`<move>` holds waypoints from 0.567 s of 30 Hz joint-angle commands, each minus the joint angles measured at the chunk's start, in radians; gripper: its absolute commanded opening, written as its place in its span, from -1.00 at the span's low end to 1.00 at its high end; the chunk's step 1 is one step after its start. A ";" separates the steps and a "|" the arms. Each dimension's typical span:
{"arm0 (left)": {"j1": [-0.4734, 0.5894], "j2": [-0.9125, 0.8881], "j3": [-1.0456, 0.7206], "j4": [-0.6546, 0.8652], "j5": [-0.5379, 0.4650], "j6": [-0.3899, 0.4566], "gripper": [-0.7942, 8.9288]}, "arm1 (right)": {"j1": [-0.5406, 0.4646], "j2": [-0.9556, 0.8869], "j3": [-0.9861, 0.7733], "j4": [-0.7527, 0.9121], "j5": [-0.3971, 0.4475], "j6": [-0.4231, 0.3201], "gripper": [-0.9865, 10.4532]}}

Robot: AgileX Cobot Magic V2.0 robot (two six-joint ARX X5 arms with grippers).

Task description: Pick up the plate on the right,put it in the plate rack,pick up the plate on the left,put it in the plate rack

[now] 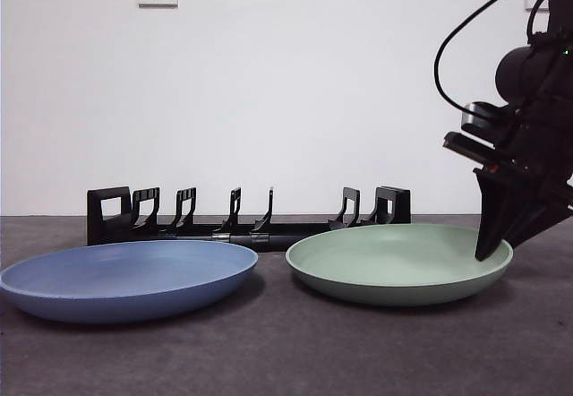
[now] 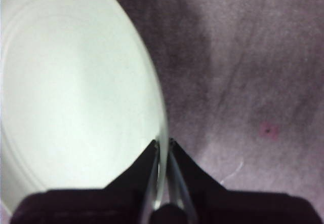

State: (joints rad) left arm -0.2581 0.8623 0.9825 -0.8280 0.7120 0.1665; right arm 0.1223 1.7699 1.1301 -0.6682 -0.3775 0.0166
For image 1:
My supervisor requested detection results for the black plate rack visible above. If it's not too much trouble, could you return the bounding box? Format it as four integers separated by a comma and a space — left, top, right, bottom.
87, 185, 413, 252

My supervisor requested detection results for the green plate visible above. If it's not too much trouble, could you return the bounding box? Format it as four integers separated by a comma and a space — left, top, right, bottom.
285, 226, 515, 308

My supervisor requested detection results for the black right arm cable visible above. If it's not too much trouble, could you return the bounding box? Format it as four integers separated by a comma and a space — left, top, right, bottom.
434, 0, 560, 113

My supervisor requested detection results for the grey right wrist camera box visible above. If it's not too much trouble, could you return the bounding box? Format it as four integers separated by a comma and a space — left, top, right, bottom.
459, 101, 509, 133

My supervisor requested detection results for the blue plate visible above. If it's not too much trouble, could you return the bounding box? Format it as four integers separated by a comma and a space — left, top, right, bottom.
0, 239, 260, 324

